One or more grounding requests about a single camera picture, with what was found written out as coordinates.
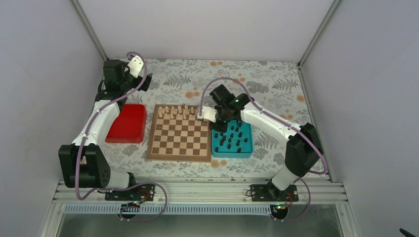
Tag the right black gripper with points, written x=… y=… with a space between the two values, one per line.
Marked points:
x=221 y=128

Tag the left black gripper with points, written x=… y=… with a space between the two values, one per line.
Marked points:
x=145 y=86

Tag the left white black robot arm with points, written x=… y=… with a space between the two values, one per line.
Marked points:
x=82 y=162

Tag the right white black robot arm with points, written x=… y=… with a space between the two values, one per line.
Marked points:
x=303 y=147

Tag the wooden chess board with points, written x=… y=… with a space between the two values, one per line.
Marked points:
x=179 y=135

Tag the teal plastic tray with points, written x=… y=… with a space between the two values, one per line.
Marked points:
x=222 y=139

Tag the red plastic tray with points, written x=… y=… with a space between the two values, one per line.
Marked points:
x=129 y=126

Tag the floral patterned table mat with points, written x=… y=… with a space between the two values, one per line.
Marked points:
x=104 y=114

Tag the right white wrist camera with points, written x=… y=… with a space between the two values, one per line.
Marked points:
x=207 y=113

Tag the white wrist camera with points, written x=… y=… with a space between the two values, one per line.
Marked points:
x=135 y=66
x=207 y=113

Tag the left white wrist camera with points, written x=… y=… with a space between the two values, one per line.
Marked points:
x=135 y=66

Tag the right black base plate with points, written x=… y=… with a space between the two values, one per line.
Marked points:
x=269 y=193

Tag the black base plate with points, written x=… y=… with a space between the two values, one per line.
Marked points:
x=140 y=193
x=269 y=193

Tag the aluminium rail frame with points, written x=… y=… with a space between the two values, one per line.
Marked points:
x=232 y=191

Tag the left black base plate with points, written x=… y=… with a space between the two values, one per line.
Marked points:
x=140 y=193

